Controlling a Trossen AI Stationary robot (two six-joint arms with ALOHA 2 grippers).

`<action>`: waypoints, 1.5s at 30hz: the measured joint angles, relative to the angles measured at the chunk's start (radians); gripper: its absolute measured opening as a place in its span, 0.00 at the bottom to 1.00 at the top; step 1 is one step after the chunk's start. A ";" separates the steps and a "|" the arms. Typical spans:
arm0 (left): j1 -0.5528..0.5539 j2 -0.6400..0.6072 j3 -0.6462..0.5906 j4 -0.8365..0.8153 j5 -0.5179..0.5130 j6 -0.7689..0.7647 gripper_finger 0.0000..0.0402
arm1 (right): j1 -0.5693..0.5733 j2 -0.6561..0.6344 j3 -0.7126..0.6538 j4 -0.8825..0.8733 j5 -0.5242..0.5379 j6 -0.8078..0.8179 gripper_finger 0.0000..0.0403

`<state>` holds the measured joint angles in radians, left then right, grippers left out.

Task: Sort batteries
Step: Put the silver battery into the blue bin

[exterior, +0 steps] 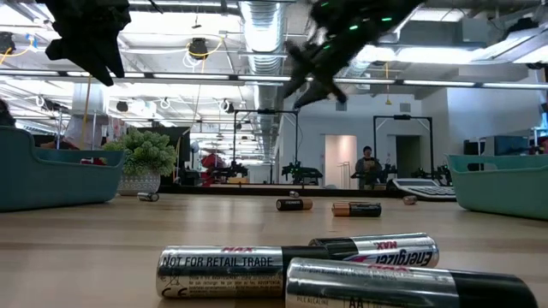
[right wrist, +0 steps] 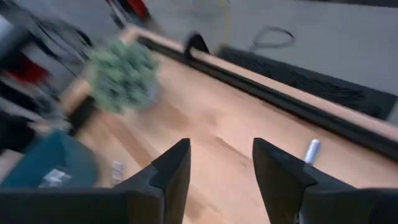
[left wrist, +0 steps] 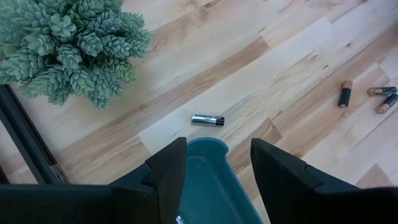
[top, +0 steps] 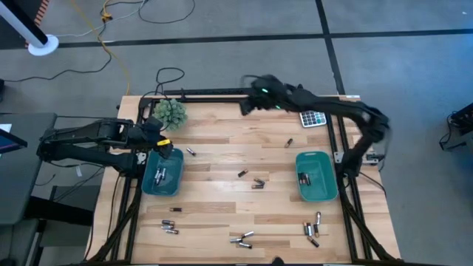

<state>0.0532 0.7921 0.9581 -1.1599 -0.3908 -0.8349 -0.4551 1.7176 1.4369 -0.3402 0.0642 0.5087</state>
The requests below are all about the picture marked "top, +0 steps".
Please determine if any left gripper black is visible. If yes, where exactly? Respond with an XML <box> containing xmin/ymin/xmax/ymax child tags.
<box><xmin>146</xmin><ymin>129</ymin><xmax>174</xmax><ymax>160</ymax></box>

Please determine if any blue-teal plastic bin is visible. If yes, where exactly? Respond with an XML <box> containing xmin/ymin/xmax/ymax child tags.
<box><xmin>141</xmin><ymin>147</ymin><xmax>185</xmax><ymax>197</ymax></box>

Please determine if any dark grey desk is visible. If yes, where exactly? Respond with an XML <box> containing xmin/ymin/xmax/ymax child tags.
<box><xmin>0</xmin><ymin>112</ymin><xmax>58</xmax><ymax>226</ymax></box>

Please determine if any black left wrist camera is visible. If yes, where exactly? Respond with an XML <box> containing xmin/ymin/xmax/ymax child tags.
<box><xmin>146</xmin><ymin>117</ymin><xmax>164</xmax><ymax>134</ymax></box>

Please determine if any artificial succulent in patterned pot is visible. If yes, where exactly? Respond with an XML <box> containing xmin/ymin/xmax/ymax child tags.
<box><xmin>152</xmin><ymin>98</ymin><xmax>188</xmax><ymax>131</ymax></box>

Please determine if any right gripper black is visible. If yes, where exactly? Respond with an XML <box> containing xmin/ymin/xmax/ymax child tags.
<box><xmin>239</xmin><ymin>75</ymin><xmax>287</xmax><ymax>116</ymax></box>

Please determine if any computer monitor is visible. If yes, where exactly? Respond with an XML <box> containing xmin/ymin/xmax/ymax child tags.
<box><xmin>0</xmin><ymin>127</ymin><xmax>29</xmax><ymax>155</ymax></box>

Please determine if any long black cable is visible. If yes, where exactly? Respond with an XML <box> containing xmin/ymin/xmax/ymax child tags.
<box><xmin>0</xmin><ymin>54</ymin><xmax>113</xmax><ymax>83</ymax></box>

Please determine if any black cable loop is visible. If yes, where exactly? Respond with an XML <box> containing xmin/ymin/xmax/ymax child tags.
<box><xmin>138</xmin><ymin>0</ymin><xmax>197</xmax><ymax>25</ymax></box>
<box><xmin>142</xmin><ymin>66</ymin><xmax>186</xmax><ymax>100</ymax></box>

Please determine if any black equipment with cables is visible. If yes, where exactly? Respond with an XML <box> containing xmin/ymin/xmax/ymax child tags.
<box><xmin>438</xmin><ymin>101</ymin><xmax>473</xmax><ymax>152</ymax></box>

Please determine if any green-teal plastic bin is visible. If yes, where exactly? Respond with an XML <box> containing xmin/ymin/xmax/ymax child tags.
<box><xmin>294</xmin><ymin>150</ymin><xmax>339</xmax><ymax>203</ymax></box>

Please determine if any yellow cable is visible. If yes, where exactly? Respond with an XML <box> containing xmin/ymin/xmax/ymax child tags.
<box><xmin>69</xmin><ymin>0</ymin><xmax>132</xmax><ymax>97</ymax></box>

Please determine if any white desk calculator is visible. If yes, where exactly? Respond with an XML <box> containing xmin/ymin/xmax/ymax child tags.
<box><xmin>298</xmin><ymin>109</ymin><xmax>328</xmax><ymax>129</ymax></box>

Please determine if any white pole with round base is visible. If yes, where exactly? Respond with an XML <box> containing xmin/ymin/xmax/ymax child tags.
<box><xmin>0</xmin><ymin>0</ymin><xmax>60</xmax><ymax>58</ymax></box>

